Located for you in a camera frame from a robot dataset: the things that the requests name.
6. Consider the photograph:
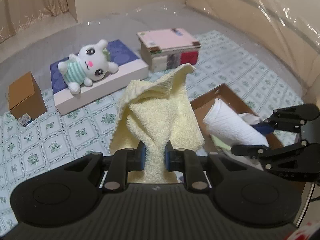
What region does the green floral tablecloth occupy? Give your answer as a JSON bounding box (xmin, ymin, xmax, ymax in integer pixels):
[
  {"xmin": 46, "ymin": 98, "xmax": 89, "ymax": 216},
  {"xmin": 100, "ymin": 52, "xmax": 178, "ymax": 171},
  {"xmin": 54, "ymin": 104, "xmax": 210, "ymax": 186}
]
[{"xmin": 1, "ymin": 30, "xmax": 303, "ymax": 234}]

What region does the white bunny plush toy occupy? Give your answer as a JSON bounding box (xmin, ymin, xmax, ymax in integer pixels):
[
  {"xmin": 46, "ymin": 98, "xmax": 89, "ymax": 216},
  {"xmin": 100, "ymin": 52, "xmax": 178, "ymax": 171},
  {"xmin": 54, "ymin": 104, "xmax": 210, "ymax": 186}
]
[{"xmin": 57, "ymin": 39, "xmax": 119, "ymax": 95}]

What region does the small brown cardboard box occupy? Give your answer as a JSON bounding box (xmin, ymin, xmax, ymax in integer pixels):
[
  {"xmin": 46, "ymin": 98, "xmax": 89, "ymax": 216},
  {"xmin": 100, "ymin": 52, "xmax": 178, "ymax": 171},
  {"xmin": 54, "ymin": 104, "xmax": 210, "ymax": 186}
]
[{"xmin": 8, "ymin": 72, "xmax": 47, "ymax": 127}]

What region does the yellow terry towel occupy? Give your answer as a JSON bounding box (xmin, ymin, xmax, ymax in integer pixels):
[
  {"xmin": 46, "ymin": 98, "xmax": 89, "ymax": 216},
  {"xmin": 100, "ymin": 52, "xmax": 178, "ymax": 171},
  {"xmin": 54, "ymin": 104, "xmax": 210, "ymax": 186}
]
[{"xmin": 109, "ymin": 63, "xmax": 204, "ymax": 184}]

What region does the plastic wrapped beige headboard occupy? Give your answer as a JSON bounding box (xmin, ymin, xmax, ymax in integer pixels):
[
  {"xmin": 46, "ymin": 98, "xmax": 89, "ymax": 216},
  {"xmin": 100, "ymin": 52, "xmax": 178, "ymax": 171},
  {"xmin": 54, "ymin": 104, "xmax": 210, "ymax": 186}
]
[{"xmin": 186, "ymin": 0, "xmax": 319, "ymax": 99}]

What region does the light green cloth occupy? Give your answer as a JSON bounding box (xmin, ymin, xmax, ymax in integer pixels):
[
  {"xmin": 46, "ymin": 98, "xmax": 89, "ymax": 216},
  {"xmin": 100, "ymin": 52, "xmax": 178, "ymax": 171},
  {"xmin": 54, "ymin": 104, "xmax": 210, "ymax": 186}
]
[{"xmin": 210, "ymin": 135, "xmax": 231, "ymax": 151}]

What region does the stack of books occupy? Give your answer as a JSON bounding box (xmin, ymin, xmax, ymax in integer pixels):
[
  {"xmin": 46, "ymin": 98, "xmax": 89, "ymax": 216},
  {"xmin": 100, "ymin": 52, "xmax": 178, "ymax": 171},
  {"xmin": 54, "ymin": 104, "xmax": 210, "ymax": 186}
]
[{"xmin": 137, "ymin": 28, "xmax": 201, "ymax": 73}]

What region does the beige curtain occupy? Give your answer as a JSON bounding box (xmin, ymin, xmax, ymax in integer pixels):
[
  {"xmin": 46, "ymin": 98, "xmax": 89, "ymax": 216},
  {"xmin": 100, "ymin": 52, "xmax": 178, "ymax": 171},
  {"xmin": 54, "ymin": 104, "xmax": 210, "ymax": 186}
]
[{"xmin": 1, "ymin": 0, "xmax": 68, "ymax": 42}]

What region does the open brown cardboard box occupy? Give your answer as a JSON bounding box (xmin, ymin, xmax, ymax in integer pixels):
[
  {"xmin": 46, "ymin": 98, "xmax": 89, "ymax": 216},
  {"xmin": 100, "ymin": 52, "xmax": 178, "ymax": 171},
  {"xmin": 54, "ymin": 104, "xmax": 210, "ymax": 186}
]
[{"xmin": 190, "ymin": 83, "xmax": 301, "ymax": 170}]

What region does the white towel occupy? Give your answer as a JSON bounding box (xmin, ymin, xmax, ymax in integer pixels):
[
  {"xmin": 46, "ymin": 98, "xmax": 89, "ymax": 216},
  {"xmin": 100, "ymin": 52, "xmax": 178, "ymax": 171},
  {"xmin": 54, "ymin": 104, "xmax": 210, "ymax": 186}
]
[{"xmin": 202, "ymin": 99, "xmax": 268, "ymax": 146}]

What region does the white and blue flat box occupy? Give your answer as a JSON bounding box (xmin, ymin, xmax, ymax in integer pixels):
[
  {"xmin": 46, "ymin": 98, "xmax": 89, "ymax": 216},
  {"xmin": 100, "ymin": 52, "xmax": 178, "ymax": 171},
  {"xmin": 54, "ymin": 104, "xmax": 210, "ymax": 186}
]
[{"xmin": 50, "ymin": 40, "xmax": 149, "ymax": 115}]

